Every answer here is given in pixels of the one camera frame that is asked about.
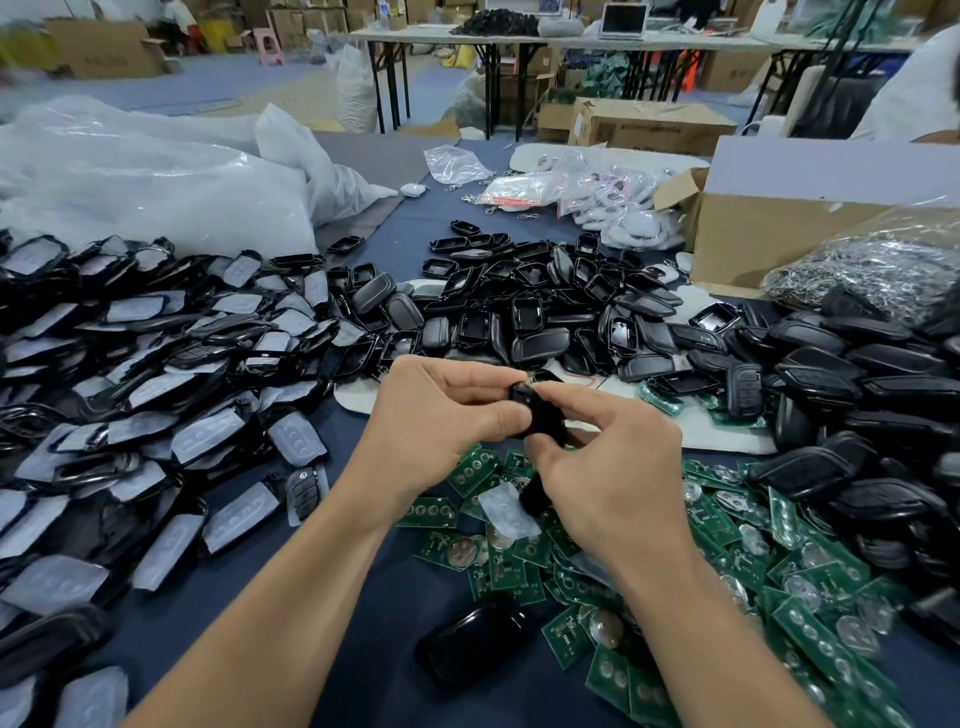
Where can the person's left hand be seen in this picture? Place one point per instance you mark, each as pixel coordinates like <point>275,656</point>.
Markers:
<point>428,428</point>

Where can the person's right hand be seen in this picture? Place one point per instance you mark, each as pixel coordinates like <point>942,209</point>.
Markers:
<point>623,480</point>

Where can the pile of black shell halves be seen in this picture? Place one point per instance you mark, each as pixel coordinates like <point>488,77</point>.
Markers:
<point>555,300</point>

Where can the pile of green circuit boards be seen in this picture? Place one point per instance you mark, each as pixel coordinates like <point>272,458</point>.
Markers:
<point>780,600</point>

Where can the lone glossy black shell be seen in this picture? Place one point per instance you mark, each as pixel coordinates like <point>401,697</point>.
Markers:
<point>470,642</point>

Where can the pile of assembled black fobs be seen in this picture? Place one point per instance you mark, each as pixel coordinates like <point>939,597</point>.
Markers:
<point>863,420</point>

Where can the pile of shells with pads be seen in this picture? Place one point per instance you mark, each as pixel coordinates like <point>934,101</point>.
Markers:
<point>143,405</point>

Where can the person's right forearm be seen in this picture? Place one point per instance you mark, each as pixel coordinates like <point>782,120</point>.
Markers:
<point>728,653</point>

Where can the person's left forearm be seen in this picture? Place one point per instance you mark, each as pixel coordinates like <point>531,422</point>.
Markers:
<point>263,623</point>

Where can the black rubber button pad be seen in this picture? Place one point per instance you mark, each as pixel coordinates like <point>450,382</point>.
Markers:
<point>533,494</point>

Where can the clear plastic film piece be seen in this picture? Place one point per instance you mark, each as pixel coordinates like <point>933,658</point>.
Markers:
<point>507,513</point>

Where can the small white object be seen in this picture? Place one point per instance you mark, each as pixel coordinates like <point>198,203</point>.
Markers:
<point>413,189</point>

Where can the clear bag with red label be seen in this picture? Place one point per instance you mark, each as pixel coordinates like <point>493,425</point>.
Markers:
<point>515,192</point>

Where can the small crumpled clear plastic bag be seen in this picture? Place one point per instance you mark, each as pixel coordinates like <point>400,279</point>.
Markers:
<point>458,165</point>

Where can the heap of clear parts bags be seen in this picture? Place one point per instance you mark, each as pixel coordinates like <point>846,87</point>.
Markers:
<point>623,203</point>

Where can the large open cardboard box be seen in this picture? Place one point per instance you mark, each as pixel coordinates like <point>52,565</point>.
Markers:
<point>788,240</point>

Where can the clear bag of metal parts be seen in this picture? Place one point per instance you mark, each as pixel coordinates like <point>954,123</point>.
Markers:
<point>885,270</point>

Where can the white sack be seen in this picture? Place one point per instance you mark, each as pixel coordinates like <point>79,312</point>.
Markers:
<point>356,87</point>

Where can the brown cardboard box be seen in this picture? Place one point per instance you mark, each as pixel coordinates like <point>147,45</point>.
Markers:
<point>656,128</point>

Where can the large white plastic bag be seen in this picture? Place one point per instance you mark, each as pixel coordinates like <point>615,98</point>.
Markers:
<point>143,183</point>

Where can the heap of black parts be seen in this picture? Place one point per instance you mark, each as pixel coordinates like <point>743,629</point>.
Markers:
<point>497,21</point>

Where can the pink plastic stool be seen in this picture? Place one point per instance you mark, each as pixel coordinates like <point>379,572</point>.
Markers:
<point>266,47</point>

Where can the long white table top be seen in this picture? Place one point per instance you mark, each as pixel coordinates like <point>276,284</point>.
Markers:
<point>720,39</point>

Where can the open laptop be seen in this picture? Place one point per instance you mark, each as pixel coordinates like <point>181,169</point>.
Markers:
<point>624,20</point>

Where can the tan cardboard box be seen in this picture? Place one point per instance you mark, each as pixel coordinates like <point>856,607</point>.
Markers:
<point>102,48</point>

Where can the black metal table frame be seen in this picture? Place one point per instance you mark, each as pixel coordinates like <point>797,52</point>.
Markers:
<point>387,83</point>

